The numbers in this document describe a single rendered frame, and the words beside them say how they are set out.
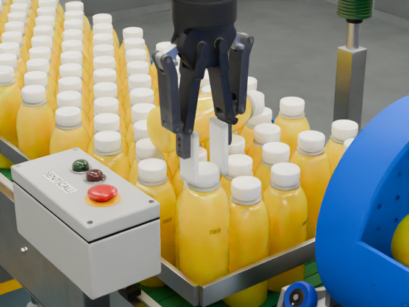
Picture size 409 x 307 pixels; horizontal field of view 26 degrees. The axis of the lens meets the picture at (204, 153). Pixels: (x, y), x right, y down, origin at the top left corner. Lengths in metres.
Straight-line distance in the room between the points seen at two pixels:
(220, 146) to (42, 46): 0.68
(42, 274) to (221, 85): 0.57
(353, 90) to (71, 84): 0.50
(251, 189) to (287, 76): 3.54
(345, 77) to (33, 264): 0.64
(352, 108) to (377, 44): 3.62
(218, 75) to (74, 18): 0.87
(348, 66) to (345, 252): 0.68
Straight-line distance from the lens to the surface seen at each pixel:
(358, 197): 0.95
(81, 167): 1.13
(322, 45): 5.17
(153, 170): 1.18
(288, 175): 1.17
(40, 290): 1.53
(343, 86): 1.62
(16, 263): 1.59
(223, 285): 1.14
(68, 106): 1.40
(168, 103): 1.02
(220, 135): 1.08
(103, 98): 1.43
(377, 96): 4.45
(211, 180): 1.08
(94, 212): 1.04
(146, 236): 1.06
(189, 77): 1.03
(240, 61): 1.06
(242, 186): 1.14
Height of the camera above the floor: 1.60
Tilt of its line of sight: 25 degrees down
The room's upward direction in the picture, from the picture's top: straight up
